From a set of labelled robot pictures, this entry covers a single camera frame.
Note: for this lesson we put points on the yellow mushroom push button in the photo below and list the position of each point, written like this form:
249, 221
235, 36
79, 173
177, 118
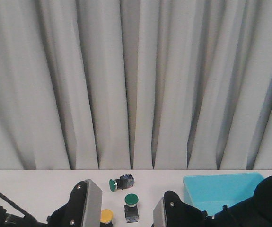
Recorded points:
106, 218

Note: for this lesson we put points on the light blue plastic box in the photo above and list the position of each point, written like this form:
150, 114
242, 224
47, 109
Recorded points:
212, 192

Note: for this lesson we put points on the lying green push button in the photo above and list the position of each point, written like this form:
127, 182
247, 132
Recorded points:
124, 182

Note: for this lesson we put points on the white pleated curtain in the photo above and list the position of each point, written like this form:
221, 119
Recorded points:
135, 84

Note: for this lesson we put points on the upright green push button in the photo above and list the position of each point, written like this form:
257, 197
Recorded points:
131, 208

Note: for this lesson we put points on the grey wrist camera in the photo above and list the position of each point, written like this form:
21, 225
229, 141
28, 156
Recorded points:
84, 206

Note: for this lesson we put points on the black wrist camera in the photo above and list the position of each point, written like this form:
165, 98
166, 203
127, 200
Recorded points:
172, 212

